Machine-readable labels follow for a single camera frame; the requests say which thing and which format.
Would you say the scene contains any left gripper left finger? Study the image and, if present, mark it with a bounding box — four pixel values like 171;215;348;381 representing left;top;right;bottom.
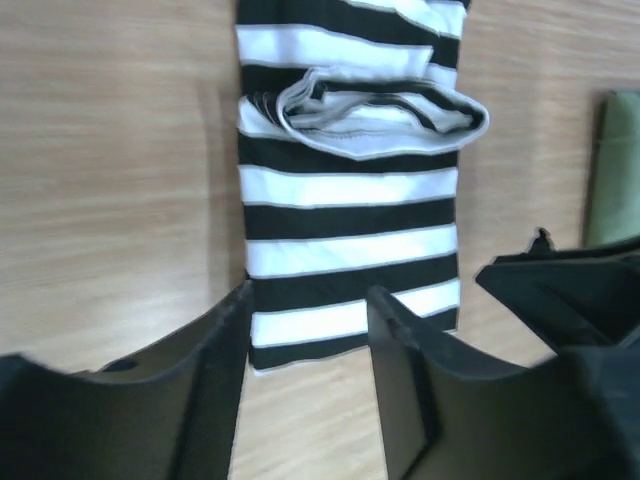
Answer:
1;282;253;480

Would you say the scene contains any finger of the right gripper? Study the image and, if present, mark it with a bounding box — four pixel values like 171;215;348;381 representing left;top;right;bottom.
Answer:
475;228;639;351

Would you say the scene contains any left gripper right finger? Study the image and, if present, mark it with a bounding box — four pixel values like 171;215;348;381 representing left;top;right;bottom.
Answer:
367;287;600;479

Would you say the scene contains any green motorcycle tank top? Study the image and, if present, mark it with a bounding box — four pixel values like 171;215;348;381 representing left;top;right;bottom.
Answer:
583;90;639;247

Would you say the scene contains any black white striped top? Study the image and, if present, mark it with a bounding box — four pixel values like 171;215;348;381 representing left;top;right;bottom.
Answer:
235;1;489;372

